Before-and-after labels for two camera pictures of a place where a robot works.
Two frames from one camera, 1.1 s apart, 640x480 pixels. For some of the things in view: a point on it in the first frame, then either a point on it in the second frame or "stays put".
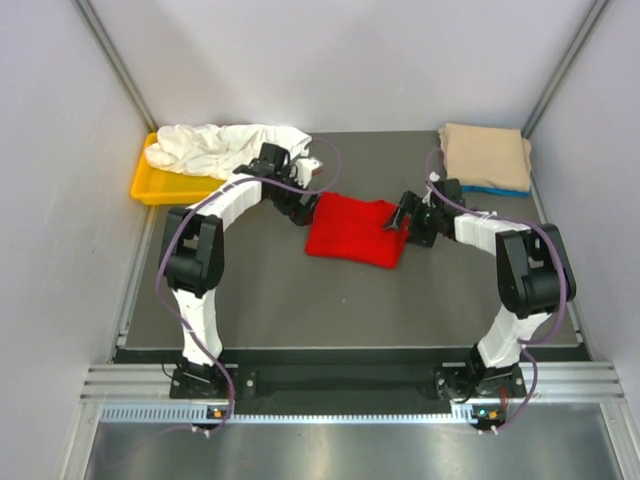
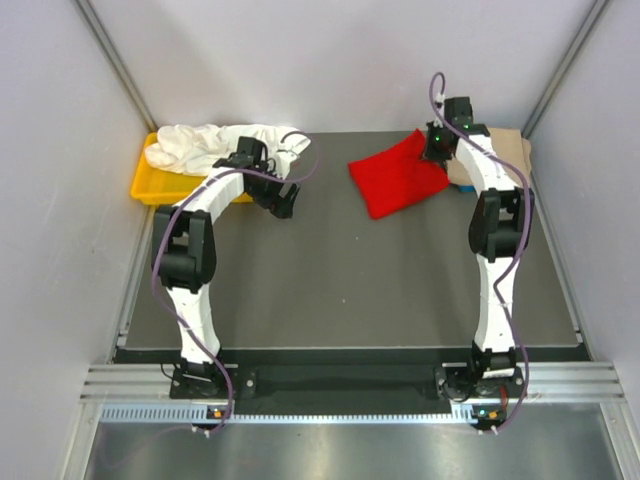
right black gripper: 410,204 -> 429,154
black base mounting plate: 465,381 stays put
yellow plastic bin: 156,185 stays put
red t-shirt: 353,229 -> 398,177
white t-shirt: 216,150 stays put
